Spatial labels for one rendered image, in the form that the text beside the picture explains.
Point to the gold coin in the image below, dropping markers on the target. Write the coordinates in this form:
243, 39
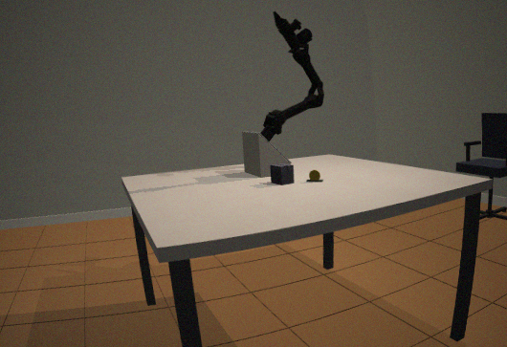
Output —
314, 175

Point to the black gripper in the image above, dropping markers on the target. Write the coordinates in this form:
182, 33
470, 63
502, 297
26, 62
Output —
284, 27

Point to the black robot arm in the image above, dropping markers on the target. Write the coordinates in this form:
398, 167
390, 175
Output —
274, 120

